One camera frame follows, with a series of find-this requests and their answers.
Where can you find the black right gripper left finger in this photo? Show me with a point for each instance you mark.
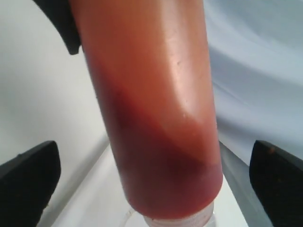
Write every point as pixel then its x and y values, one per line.
pixel 27 183

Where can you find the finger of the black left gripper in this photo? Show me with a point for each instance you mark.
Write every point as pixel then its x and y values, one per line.
pixel 60 15

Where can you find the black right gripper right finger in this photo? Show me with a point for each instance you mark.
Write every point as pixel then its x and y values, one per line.
pixel 276 177

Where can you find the red sauce squeeze bottle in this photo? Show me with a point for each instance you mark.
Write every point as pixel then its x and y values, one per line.
pixel 149 65

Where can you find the white rectangular plate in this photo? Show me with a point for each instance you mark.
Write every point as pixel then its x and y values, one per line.
pixel 89 193

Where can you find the white backdrop cloth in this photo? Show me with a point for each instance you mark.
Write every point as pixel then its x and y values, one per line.
pixel 256 50

